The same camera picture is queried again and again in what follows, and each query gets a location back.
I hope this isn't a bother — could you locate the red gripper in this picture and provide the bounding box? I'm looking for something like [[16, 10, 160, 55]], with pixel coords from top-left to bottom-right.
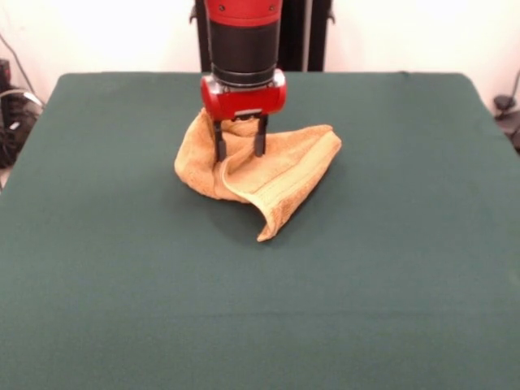
[[200, 67, 288, 163]]

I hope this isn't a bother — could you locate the yellow-orange terry towel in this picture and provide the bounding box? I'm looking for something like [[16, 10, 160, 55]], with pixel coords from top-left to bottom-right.
[[173, 107, 342, 244]]

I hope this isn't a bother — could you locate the dark green tablecloth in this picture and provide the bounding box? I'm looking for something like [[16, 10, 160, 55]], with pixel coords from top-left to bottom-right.
[[0, 71, 520, 390]]

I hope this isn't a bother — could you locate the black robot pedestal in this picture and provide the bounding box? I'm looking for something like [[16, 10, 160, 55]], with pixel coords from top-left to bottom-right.
[[188, 0, 336, 73]]

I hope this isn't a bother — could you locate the black equipment with cables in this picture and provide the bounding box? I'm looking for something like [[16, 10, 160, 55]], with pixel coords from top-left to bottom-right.
[[0, 58, 45, 168]]

